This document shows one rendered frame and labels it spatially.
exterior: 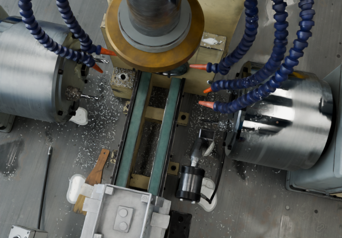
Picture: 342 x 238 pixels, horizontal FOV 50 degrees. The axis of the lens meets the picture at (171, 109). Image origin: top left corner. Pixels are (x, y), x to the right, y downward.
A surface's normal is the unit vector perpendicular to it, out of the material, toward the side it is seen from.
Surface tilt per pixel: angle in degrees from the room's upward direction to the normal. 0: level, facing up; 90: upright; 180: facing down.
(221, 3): 90
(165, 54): 0
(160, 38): 0
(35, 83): 32
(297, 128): 24
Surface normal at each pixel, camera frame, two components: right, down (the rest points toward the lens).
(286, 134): -0.08, 0.26
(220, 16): -0.20, 0.94
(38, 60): -0.01, -0.12
